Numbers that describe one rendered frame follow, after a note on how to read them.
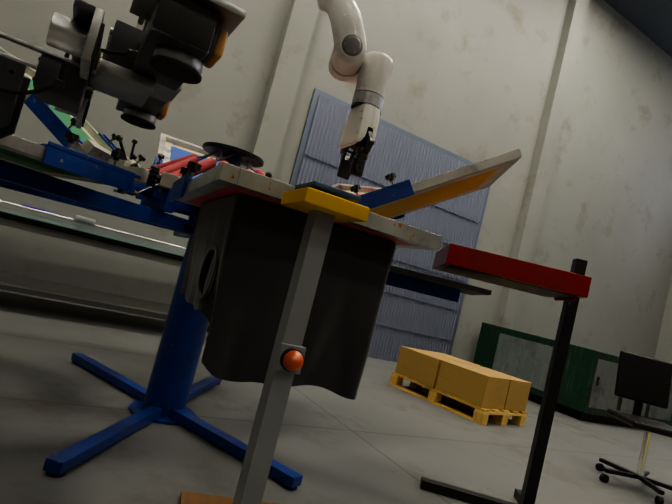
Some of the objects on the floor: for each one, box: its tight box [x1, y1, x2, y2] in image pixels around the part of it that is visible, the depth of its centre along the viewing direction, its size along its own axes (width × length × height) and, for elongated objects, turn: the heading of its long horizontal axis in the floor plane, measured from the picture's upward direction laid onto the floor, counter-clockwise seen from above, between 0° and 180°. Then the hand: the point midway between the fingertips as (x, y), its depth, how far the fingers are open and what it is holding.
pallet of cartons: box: [389, 346, 531, 426], centre depth 468 cm, size 114×82×40 cm
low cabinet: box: [473, 322, 672, 429], centre depth 698 cm, size 204×186×84 cm
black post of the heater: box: [420, 258, 588, 504], centre depth 229 cm, size 60×50×120 cm
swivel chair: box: [595, 351, 672, 504], centre depth 330 cm, size 55×55×87 cm
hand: (350, 170), depth 117 cm, fingers open, 6 cm apart
